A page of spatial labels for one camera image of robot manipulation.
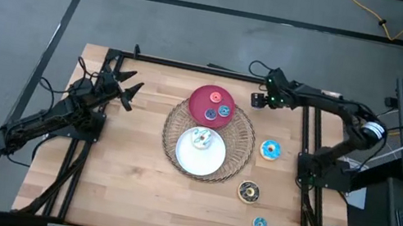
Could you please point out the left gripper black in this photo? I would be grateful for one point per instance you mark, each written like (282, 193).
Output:
(109, 88)

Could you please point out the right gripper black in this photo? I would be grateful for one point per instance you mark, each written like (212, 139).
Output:
(262, 101)

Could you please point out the small teal frosted donut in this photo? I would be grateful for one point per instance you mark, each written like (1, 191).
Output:
(220, 110)

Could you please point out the large blue frosted donut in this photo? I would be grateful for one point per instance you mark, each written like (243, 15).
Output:
(264, 151)

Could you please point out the small pink frosted donut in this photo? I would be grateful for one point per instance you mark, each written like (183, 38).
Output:
(211, 97)

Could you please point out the small purple frosted donut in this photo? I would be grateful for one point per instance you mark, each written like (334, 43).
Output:
(207, 114)

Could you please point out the white donut with blue stripes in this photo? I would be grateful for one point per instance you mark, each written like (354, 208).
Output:
(196, 141)

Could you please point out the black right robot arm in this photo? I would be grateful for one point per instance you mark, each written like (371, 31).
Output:
(328, 104)

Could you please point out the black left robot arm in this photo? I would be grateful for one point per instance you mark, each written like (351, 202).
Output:
(42, 122)

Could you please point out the round woven placemat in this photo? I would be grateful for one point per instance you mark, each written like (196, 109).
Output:
(239, 144)

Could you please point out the red round plate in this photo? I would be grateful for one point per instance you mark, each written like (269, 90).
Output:
(200, 106)

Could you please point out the white round plate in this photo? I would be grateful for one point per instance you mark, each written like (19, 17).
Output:
(199, 162)

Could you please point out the chocolate frosted donut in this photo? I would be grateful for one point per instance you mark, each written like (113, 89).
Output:
(241, 193)

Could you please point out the small blue frosted donut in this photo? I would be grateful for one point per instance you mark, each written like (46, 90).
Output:
(255, 224)

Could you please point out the black aluminium table frame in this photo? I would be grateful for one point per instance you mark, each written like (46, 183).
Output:
(177, 64)

